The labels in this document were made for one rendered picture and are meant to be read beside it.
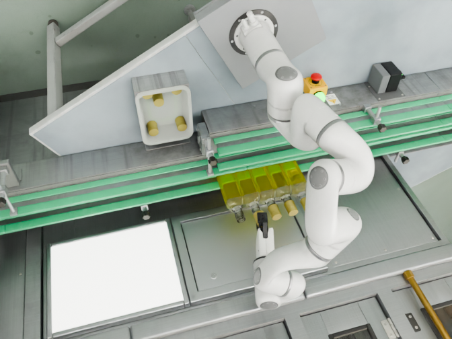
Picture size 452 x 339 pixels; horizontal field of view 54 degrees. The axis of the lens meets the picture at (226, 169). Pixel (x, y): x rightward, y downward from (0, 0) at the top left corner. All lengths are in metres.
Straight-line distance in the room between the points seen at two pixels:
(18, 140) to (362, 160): 1.49
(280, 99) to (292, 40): 0.35
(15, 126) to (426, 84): 1.72
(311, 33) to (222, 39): 0.30
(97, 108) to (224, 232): 0.60
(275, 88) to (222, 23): 0.30
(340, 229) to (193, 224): 0.71
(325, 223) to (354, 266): 0.61
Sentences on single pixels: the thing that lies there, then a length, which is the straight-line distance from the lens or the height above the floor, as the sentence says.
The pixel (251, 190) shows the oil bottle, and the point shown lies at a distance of 1.49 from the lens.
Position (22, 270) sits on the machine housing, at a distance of 1.68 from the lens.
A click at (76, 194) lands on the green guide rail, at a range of 1.54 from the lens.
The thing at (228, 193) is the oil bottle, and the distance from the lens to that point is 1.49.
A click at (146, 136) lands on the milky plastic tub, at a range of 1.53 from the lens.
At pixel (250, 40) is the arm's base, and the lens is 1.33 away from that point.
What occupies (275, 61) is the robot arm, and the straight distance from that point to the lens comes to 1.23.
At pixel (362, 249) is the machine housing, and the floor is 1.26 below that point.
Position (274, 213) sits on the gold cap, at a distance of 1.46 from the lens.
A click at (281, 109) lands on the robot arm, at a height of 1.10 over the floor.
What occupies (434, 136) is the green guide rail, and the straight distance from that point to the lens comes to 1.95.
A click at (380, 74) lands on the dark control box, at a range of 1.72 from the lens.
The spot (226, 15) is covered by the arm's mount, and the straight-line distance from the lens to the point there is 1.35.
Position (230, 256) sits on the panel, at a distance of 1.53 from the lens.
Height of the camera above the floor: 1.94
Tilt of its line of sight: 40 degrees down
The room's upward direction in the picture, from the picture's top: 160 degrees clockwise
